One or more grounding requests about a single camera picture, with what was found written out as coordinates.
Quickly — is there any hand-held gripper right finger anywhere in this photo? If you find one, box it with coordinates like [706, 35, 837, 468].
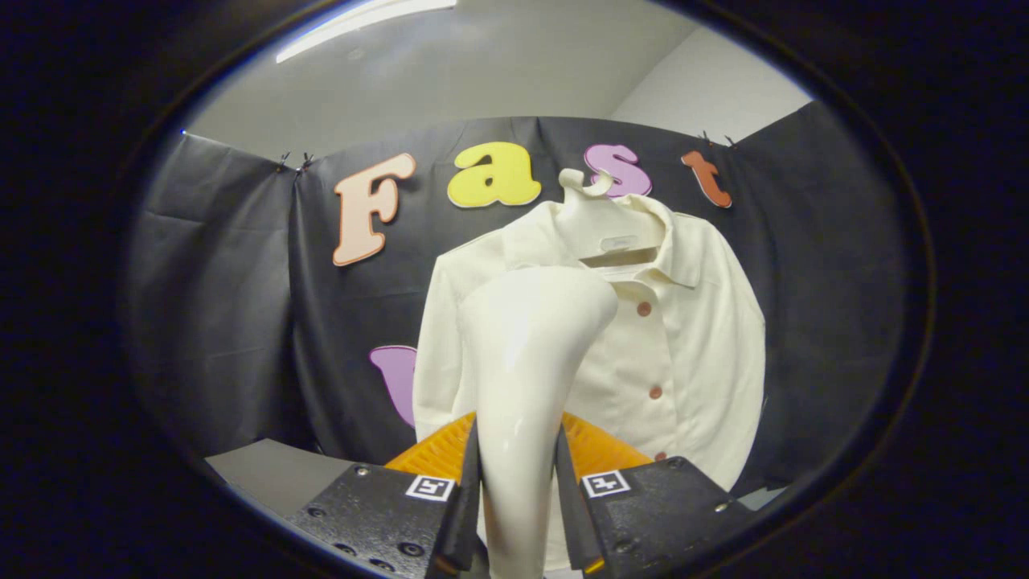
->
[555, 412, 756, 576]

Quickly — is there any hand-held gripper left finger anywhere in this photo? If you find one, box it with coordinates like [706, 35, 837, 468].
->
[285, 412, 483, 579]

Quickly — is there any cream button-up shirt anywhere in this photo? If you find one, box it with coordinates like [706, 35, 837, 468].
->
[412, 193, 766, 573]

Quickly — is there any white garment steamer head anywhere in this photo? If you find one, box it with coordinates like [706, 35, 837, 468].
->
[458, 267, 620, 579]

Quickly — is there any white clothes hanger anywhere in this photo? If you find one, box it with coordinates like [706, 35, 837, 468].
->
[557, 167, 666, 268]

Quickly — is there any grey drawer cabinet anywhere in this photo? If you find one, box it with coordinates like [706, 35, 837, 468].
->
[205, 438, 355, 519]

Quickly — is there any black backdrop cloth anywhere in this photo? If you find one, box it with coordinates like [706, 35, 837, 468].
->
[129, 101, 905, 491]

